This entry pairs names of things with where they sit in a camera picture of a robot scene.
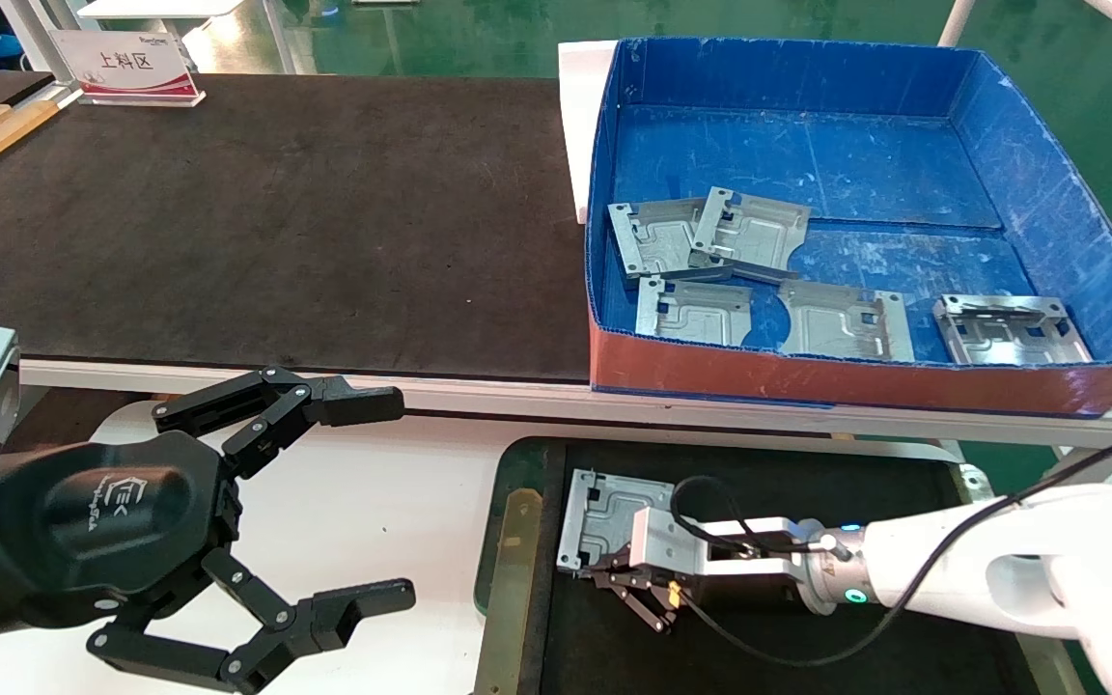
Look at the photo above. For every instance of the white metal frame post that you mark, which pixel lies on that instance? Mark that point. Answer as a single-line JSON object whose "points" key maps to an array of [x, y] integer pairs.
{"points": [[35, 39]]}

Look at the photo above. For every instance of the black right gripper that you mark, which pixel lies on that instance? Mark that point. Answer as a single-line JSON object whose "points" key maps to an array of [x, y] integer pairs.
{"points": [[739, 594]]}

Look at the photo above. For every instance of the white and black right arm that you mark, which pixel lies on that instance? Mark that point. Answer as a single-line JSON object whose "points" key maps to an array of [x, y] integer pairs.
{"points": [[1000, 569]]}

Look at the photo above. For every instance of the white and red sign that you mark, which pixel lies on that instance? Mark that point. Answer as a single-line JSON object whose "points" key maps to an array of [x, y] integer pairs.
{"points": [[126, 63]]}

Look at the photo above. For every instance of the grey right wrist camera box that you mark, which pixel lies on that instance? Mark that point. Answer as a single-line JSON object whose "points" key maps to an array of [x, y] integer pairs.
{"points": [[667, 545]]}

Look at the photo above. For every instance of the black rubber table mat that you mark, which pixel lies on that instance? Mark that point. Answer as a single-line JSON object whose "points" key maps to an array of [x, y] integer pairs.
{"points": [[276, 222]]}

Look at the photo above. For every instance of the stamped sheet metal part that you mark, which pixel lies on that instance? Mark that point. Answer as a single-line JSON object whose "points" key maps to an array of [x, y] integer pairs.
{"points": [[1010, 333], [691, 314], [846, 323], [754, 232], [653, 241], [604, 512]]}

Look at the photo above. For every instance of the white background table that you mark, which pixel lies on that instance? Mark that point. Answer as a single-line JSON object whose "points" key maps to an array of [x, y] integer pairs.
{"points": [[160, 8]]}

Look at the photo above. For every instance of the black tray with brass rim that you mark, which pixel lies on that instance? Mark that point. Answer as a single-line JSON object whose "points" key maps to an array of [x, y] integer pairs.
{"points": [[807, 483]]}

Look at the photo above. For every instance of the blue box with orange side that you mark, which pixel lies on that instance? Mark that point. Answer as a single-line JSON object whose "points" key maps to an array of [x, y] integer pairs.
{"points": [[807, 145]]}

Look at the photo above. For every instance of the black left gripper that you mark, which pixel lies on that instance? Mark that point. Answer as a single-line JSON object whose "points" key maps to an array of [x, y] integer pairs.
{"points": [[112, 521]]}

